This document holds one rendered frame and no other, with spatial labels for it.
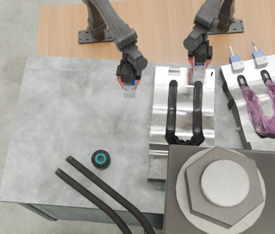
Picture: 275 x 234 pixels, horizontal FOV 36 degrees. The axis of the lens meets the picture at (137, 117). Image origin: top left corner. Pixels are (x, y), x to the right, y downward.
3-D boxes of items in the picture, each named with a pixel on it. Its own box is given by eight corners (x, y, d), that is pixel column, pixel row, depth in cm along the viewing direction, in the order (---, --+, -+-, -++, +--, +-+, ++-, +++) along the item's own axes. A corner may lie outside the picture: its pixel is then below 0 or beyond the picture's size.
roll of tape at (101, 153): (107, 149, 183) (106, 146, 180) (113, 165, 180) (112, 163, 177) (89, 155, 182) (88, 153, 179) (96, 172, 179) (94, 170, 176)
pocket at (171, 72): (168, 70, 190) (168, 66, 186) (180, 71, 189) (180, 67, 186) (167, 79, 188) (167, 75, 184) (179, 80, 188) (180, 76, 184)
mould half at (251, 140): (219, 71, 194) (222, 60, 184) (273, 60, 195) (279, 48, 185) (252, 175, 176) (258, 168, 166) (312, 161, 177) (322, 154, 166)
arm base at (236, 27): (247, 22, 194) (245, 10, 196) (204, 26, 194) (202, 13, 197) (244, 32, 201) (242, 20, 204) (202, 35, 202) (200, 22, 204)
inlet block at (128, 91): (126, 69, 184) (125, 64, 179) (137, 70, 184) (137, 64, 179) (123, 97, 180) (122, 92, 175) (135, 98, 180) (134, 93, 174)
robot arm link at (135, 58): (153, 63, 161) (146, 39, 152) (134, 74, 160) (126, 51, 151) (139, 49, 169) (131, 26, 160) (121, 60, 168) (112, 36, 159)
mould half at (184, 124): (155, 75, 195) (155, 61, 182) (212, 78, 193) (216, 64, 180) (147, 181, 177) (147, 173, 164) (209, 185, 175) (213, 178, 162)
